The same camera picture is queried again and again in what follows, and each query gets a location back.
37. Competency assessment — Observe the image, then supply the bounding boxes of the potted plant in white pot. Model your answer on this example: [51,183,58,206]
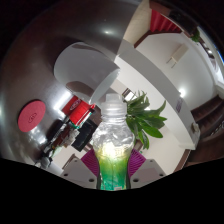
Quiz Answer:
[123,89,168,151]

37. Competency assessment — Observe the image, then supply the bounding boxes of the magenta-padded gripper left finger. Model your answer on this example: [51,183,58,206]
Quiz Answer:
[59,148,100,190]

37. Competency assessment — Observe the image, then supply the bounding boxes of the white wall radiator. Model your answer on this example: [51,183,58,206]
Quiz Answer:
[166,43,190,69]

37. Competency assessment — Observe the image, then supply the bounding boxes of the flat black device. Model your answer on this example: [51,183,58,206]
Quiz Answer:
[46,119,66,141]

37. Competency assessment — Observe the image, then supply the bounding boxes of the black chair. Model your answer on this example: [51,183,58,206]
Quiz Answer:
[71,119,99,153]

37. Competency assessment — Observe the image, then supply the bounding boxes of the clear bottle with green drink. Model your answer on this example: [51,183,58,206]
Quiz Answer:
[91,93,136,192]

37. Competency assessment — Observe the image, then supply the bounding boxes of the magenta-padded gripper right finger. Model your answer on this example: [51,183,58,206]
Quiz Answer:
[128,148,167,190]

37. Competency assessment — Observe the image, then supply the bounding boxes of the red carpeted staircase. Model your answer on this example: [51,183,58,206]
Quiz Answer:
[149,9,183,34]

